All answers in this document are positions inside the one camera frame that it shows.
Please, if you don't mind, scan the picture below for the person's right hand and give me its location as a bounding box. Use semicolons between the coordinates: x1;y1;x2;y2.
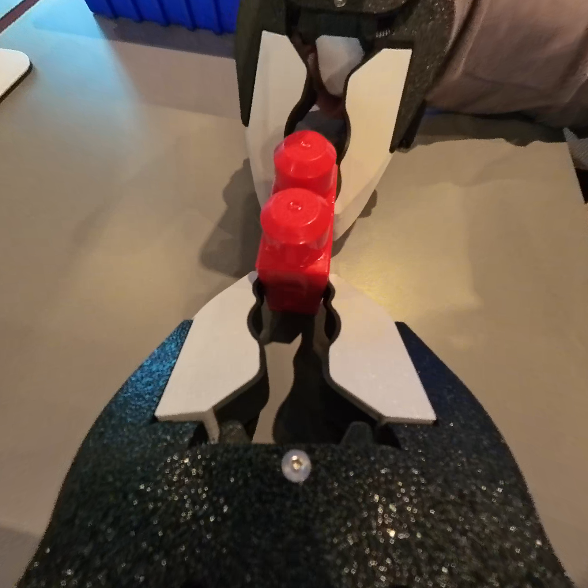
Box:
316;89;346;116

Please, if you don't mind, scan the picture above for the person's right forearm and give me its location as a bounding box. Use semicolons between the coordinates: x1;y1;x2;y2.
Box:
425;0;588;128

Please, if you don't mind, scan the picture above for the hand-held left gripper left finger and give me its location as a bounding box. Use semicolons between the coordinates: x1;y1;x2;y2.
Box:
155;271;269;444

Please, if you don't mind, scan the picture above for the blue plastic bin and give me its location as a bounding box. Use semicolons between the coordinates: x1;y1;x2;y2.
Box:
86;0;243;35

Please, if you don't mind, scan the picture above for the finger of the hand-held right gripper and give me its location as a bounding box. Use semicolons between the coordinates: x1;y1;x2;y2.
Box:
244;30;309;205
332;48;413;240

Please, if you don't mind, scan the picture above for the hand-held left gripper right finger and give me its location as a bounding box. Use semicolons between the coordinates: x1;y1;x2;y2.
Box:
315;274;437;442

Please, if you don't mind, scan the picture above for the document stand with white base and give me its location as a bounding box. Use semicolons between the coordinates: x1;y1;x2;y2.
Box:
0;49;32;104

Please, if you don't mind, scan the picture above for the red two-stud block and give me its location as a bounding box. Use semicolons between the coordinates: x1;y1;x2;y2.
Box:
256;130;340;282

